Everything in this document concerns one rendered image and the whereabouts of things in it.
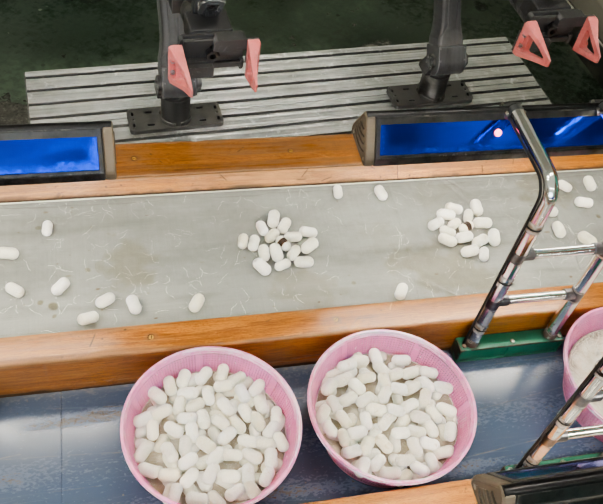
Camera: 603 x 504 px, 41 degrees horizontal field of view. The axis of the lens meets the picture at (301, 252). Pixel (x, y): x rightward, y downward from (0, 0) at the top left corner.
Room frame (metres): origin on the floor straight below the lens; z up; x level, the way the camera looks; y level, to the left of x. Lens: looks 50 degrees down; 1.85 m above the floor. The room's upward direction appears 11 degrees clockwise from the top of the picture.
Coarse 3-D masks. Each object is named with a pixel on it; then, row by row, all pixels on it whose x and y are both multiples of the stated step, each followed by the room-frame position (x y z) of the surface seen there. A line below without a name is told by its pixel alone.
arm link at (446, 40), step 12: (444, 0) 1.53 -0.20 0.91; (456, 0) 1.54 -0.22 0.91; (444, 12) 1.52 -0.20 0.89; (456, 12) 1.53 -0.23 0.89; (432, 24) 1.54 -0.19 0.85; (444, 24) 1.51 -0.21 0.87; (456, 24) 1.52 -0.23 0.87; (432, 36) 1.52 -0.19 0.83; (444, 36) 1.50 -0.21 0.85; (456, 36) 1.51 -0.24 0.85; (432, 48) 1.50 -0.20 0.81; (444, 48) 1.48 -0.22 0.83; (456, 48) 1.50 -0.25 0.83; (444, 60) 1.47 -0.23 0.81; (456, 60) 1.48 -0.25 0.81; (432, 72) 1.48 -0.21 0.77; (444, 72) 1.47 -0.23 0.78; (456, 72) 1.48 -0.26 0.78
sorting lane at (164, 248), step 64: (192, 192) 1.01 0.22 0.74; (256, 192) 1.04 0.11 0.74; (320, 192) 1.07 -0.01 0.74; (448, 192) 1.14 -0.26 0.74; (512, 192) 1.18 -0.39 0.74; (576, 192) 1.22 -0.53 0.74; (64, 256) 0.81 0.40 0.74; (128, 256) 0.83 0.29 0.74; (192, 256) 0.86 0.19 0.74; (256, 256) 0.89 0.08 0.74; (320, 256) 0.92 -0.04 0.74; (384, 256) 0.95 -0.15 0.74; (448, 256) 0.98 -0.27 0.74; (576, 256) 1.04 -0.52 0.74; (0, 320) 0.66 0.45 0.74; (64, 320) 0.68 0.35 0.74; (128, 320) 0.70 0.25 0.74
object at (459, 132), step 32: (352, 128) 0.92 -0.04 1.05; (384, 128) 0.88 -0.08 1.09; (416, 128) 0.90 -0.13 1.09; (448, 128) 0.91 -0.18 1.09; (480, 128) 0.93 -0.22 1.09; (512, 128) 0.94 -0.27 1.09; (544, 128) 0.96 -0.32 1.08; (576, 128) 0.98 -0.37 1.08; (384, 160) 0.86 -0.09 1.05; (416, 160) 0.87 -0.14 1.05; (448, 160) 0.89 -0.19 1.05; (480, 160) 0.91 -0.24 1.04
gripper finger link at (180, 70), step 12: (168, 48) 0.95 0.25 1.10; (180, 48) 0.95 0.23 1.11; (168, 60) 0.95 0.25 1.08; (180, 60) 0.94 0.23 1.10; (192, 60) 0.99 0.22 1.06; (204, 60) 0.99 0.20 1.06; (168, 72) 0.95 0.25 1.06; (180, 72) 0.95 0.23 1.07; (192, 72) 0.97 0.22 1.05; (204, 72) 0.98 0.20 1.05; (180, 84) 0.93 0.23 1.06; (192, 96) 0.90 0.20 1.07
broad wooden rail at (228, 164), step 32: (128, 160) 1.03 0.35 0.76; (160, 160) 1.05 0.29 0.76; (192, 160) 1.07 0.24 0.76; (224, 160) 1.08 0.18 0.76; (256, 160) 1.10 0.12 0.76; (288, 160) 1.12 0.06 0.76; (320, 160) 1.14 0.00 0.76; (352, 160) 1.15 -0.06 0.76; (512, 160) 1.25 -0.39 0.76; (576, 160) 1.30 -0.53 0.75; (0, 192) 0.91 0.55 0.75; (32, 192) 0.92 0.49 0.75; (64, 192) 0.94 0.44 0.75; (96, 192) 0.96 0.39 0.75; (128, 192) 0.97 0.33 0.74; (160, 192) 0.99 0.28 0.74
